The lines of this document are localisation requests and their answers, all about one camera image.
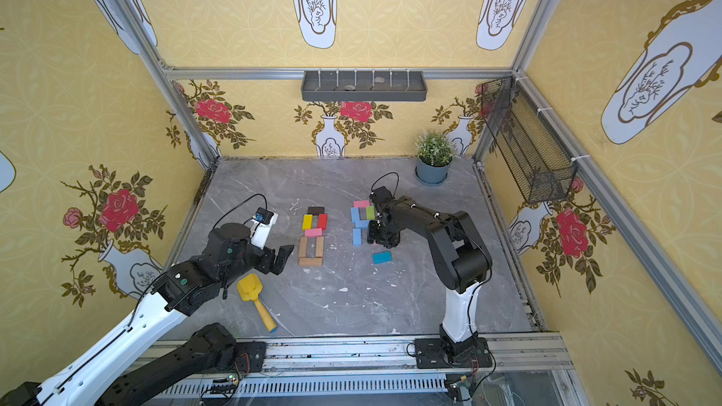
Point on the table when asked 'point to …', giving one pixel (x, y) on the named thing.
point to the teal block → (382, 257)
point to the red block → (322, 221)
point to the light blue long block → (354, 214)
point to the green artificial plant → (435, 148)
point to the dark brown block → (316, 210)
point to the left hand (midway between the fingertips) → (281, 239)
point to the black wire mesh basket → (536, 154)
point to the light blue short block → (357, 237)
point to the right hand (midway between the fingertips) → (374, 243)
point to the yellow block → (307, 222)
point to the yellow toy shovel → (249, 288)
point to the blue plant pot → (431, 174)
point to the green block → (370, 212)
